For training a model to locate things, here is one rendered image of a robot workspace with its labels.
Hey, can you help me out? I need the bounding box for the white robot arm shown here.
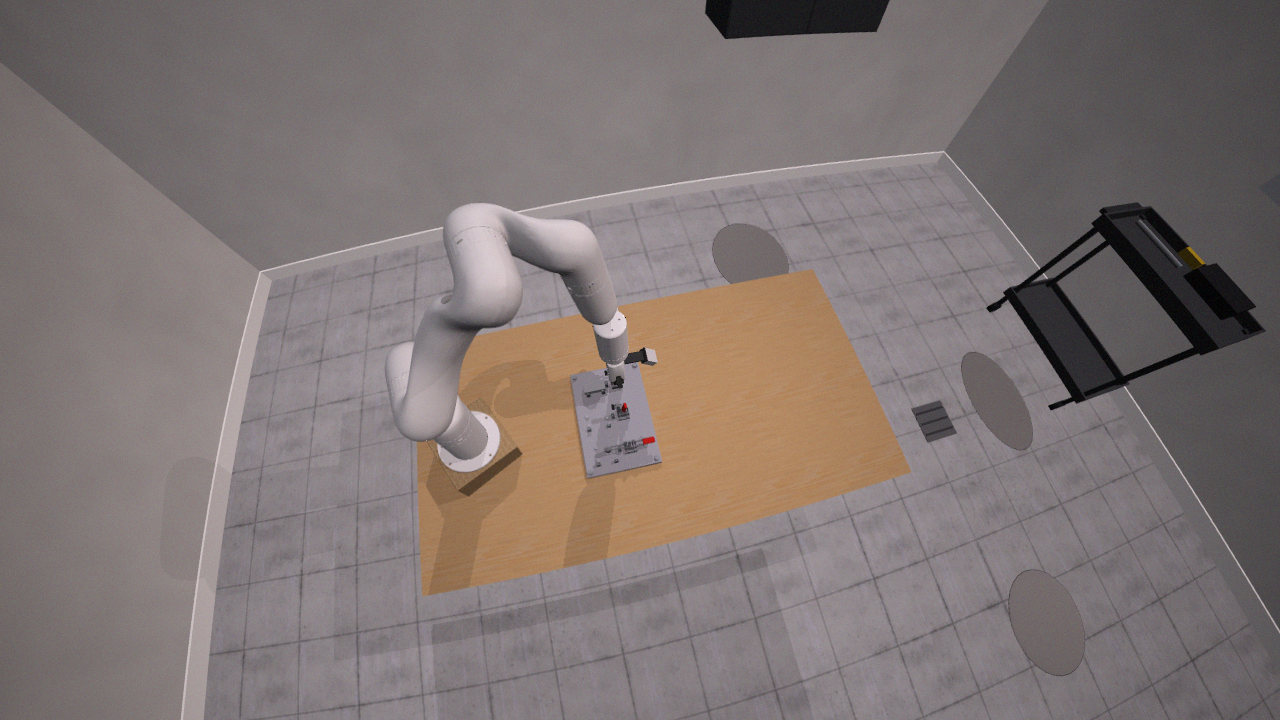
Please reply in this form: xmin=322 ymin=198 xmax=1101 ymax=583
xmin=385 ymin=202 xmax=658 ymax=473

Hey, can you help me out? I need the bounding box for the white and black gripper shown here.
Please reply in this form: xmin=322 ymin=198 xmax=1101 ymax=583
xmin=605 ymin=361 xmax=625 ymax=388

